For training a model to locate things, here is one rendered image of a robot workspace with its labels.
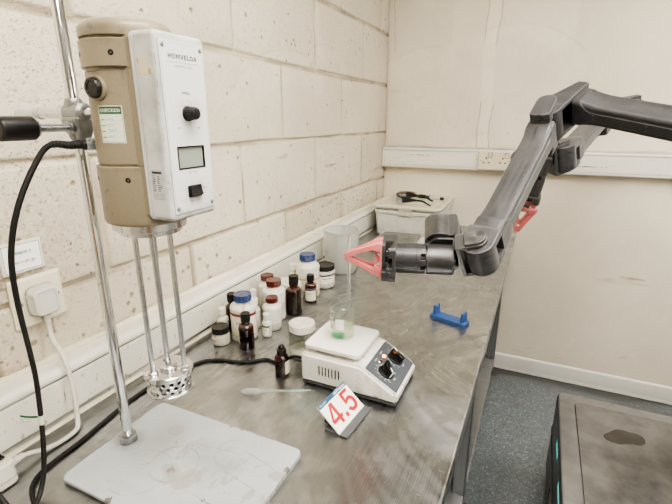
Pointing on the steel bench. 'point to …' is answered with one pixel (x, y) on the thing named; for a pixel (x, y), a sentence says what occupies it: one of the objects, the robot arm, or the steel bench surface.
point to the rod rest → (449, 317)
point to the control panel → (392, 367)
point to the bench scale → (405, 237)
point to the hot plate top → (363, 338)
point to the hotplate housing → (350, 374)
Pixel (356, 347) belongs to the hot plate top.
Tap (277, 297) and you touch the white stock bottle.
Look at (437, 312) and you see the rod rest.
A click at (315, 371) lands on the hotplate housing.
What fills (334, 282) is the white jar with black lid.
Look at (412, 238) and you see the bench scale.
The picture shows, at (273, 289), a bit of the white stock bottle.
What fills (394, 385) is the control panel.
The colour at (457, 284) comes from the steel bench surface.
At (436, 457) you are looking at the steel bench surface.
